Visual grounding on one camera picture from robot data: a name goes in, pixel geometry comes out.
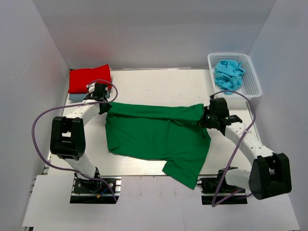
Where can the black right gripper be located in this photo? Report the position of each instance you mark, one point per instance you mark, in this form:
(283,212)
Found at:
(203,122)

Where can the folded red t-shirt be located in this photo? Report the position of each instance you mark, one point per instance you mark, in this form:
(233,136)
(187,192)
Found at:
(80,78)

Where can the white perforated plastic basket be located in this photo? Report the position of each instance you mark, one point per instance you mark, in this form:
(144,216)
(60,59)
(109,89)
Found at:
(250,86)

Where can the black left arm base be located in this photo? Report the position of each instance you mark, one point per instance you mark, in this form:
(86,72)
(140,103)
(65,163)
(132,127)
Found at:
(95,192)

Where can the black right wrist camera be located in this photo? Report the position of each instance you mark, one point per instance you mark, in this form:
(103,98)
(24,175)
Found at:
(219,109)

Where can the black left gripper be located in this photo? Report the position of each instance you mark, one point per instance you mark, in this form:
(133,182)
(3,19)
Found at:
(108,106)

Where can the folded light blue t-shirt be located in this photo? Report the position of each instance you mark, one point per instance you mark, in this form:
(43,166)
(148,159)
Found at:
(80,97)

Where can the crumpled cyan t-shirt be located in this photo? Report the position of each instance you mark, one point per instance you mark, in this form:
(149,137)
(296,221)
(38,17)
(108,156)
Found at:
(229,75)

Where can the green t-shirt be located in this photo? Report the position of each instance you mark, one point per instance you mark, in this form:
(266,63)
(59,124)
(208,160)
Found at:
(172,134)

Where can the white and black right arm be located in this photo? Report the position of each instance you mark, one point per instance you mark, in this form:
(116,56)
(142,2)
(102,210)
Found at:
(270,173)

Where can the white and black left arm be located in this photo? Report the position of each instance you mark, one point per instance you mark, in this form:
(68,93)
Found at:
(68,137)

